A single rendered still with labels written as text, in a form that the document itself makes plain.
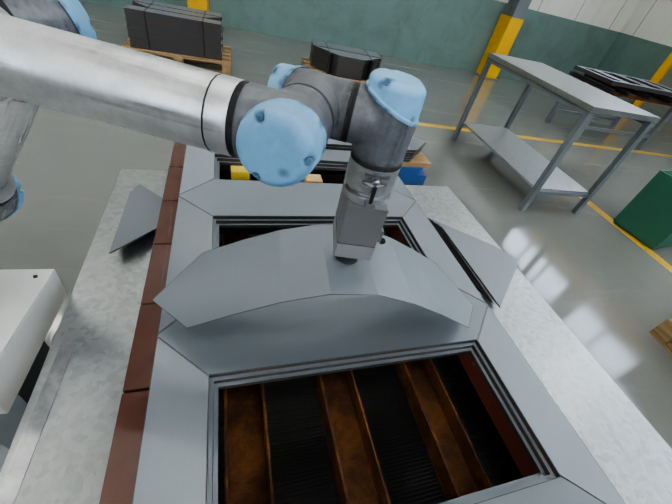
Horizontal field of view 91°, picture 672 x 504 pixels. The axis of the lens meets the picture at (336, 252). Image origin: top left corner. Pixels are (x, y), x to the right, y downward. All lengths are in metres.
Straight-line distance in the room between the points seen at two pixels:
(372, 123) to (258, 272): 0.32
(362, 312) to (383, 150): 0.41
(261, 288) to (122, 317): 0.46
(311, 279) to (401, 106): 0.30
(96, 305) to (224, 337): 0.41
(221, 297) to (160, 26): 4.52
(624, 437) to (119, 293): 1.24
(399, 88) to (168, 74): 0.24
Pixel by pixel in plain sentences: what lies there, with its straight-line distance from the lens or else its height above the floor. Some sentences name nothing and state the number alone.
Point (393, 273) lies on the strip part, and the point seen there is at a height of 1.00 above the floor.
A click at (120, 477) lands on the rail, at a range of 0.63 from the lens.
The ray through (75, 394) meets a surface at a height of 0.68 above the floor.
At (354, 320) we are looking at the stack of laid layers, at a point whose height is 0.85.
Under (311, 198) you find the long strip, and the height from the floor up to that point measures 0.85.
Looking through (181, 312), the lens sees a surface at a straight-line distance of 0.63.
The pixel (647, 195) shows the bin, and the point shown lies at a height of 0.36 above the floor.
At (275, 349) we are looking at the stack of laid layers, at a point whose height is 0.85.
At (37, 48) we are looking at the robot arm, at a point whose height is 1.30.
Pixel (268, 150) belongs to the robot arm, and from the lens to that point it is 0.31.
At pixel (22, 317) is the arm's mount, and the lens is 0.90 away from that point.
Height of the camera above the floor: 1.42
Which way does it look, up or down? 42 degrees down
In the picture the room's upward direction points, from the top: 15 degrees clockwise
